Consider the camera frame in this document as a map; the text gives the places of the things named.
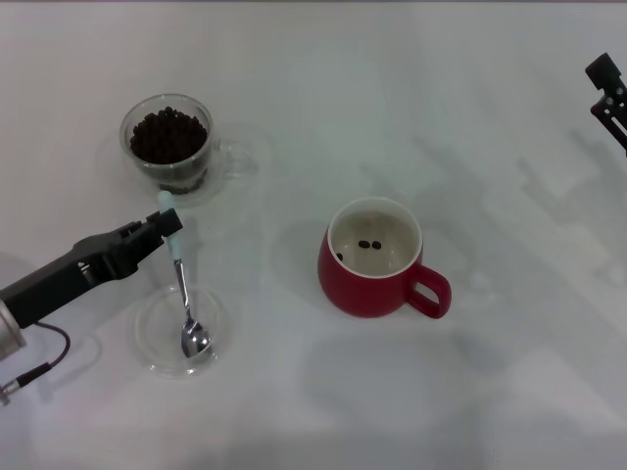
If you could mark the double-walled glass cup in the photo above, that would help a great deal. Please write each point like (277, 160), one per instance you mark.
(142, 176)

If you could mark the clear glass saucer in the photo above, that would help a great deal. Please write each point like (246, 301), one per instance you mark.
(157, 345)

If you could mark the red mug white inside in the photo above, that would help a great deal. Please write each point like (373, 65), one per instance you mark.
(352, 294)

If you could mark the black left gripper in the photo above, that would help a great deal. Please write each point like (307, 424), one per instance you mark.
(73, 271)

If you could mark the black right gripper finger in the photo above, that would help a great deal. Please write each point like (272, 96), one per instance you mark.
(605, 69)

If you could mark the dark coffee beans pile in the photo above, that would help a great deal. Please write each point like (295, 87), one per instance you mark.
(169, 137)

